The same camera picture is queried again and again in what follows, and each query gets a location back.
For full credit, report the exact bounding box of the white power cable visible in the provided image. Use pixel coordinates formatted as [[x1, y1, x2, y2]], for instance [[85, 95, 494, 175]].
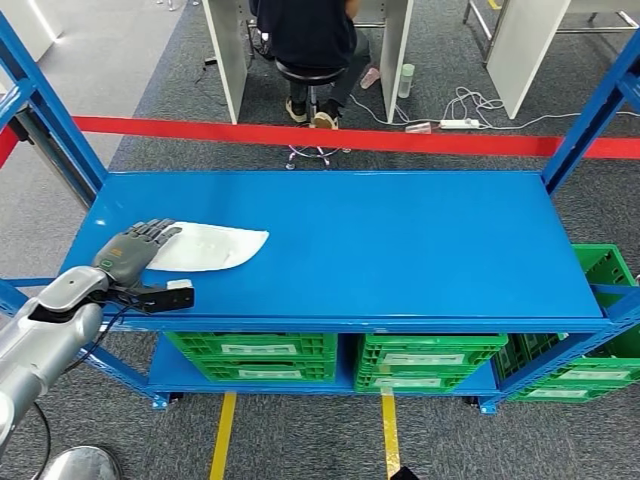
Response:
[[349, 86, 640, 132]]

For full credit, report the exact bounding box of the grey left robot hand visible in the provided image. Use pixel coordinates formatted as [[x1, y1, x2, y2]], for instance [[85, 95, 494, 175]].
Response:
[[92, 218, 183, 289]]

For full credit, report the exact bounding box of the white partition panel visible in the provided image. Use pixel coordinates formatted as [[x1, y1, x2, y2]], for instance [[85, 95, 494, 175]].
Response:
[[0, 0, 65, 64]]

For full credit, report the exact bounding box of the white curved panel part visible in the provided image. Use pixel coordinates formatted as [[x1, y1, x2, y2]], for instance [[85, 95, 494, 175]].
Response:
[[145, 221, 270, 273]]

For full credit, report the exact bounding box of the person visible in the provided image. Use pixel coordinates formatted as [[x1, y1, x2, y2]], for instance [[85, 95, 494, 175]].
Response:
[[248, 0, 372, 130]]

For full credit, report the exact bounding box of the green plastic crate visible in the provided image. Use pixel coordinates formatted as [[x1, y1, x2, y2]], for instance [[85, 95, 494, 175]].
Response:
[[182, 357, 337, 384], [165, 332, 338, 362], [505, 382, 640, 404], [353, 364, 473, 395], [357, 333, 509, 369], [492, 243, 640, 389]]

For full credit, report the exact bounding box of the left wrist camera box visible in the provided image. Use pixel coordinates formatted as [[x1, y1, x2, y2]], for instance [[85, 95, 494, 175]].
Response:
[[131, 279, 196, 315]]

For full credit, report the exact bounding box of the chrome barrier post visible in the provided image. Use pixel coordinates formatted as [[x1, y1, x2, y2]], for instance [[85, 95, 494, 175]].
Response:
[[10, 109, 98, 210], [37, 445, 124, 480]]

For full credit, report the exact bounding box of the black round stool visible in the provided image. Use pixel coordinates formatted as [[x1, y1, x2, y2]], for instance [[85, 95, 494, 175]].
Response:
[[275, 59, 351, 172]]

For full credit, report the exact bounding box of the white plastic bottle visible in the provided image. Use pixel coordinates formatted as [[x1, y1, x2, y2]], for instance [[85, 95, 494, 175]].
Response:
[[398, 63, 416, 99]]

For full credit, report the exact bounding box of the red barrier belt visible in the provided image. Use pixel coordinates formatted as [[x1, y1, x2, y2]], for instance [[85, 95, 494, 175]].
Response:
[[0, 125, 21, 170], [73, 115, 640, 162]]

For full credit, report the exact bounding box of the blue metal shelf rack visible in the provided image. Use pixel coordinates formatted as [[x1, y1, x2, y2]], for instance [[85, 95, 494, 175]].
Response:
[[0, 9, 640, 415]]

